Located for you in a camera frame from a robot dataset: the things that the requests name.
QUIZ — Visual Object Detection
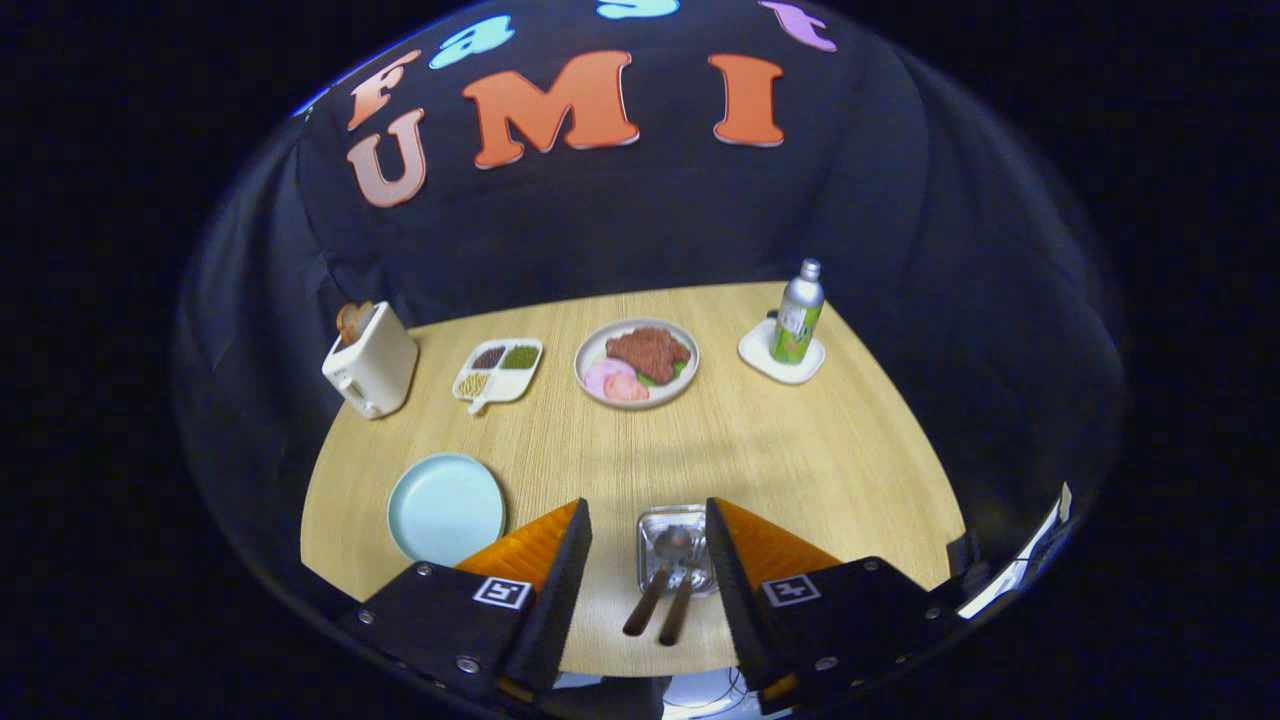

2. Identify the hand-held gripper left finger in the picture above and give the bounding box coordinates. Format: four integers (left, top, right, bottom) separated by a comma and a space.
340, 498, 593, 706

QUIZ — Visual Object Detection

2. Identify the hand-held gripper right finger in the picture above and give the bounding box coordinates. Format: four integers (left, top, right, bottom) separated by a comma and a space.
705, 497, 966, 716

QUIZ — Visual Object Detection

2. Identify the wooden handled metal fork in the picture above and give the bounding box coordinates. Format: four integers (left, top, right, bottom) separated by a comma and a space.
657, 530, 716, 647

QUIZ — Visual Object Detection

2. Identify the wooden handled metal spoon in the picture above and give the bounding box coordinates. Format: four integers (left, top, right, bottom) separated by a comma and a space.
621, 526, 697, 639

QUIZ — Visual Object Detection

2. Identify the perforated metal basket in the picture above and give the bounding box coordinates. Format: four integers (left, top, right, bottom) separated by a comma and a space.
636, 504, 719, 599

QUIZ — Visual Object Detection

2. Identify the light blue plate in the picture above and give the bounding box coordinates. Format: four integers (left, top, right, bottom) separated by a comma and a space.
387, 453, 508, 568

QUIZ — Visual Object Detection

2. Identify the white divided dish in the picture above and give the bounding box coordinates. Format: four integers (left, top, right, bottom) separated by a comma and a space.
452, 337, 544, 416

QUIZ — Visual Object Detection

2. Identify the pale pink ham slice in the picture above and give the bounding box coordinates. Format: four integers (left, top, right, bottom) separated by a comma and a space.
584, 358, 637, 398

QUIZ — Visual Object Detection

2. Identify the white square coaster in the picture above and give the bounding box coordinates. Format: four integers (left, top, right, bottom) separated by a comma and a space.
738, 318, 827, 386

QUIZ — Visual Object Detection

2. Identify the beige round plate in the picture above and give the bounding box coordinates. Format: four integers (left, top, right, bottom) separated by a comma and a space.
574, 318, 701, 410

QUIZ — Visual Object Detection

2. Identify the brown steak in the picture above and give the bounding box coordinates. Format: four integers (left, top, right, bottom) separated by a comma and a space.
605, 327, 692, 385

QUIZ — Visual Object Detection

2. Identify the green label metal bottle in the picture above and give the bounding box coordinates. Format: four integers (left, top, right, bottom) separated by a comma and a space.
769, 258, 826, 366

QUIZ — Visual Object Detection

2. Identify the white toaster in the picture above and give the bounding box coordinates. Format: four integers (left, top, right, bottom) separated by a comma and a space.
321, 301, 420, 420

